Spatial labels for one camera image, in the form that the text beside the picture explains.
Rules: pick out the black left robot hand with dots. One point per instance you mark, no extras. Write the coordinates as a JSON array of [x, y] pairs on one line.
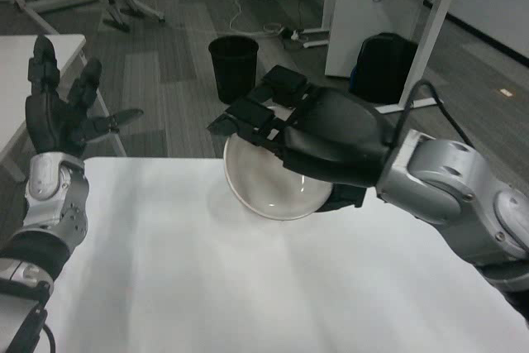
[[49, 121]]

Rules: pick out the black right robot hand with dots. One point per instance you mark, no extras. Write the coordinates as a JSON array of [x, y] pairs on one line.
[[339, 134]]

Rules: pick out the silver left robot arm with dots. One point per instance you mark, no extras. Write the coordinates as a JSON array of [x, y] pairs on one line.
[[49, 204]]

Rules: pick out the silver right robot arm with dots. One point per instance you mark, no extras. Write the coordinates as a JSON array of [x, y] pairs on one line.
[[454, 196]]

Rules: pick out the white side table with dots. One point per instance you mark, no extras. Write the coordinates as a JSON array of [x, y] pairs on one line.
[[16, 63]]

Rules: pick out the black backpack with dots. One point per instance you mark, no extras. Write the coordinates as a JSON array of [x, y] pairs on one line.
[[384, 68]]

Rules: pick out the black trash bin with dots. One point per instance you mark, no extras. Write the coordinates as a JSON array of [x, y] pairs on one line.
[[233, 68]]

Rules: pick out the metal robot stand frame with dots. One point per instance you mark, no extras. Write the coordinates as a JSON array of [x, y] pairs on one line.
[[45, 3]]

